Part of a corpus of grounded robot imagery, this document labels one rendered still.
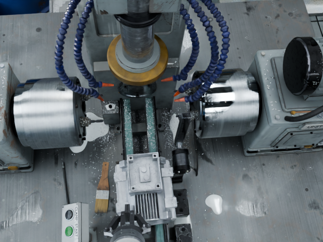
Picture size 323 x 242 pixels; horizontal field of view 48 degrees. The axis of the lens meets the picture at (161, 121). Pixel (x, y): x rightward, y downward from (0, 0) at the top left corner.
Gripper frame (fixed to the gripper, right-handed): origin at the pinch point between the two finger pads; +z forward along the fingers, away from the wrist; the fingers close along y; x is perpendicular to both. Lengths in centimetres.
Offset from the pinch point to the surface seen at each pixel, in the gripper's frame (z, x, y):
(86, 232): 3.2, 6.7, 13.3
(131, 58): -3.5, -46.0, -3.9
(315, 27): 169, -69, -149
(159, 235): 14.1, 14.9, -10.1
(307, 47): -1, -47, -56
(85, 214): 5.6, 1.8, 13.5
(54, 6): 134, -85, 41
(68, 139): 16.0, -21.1, 18.5
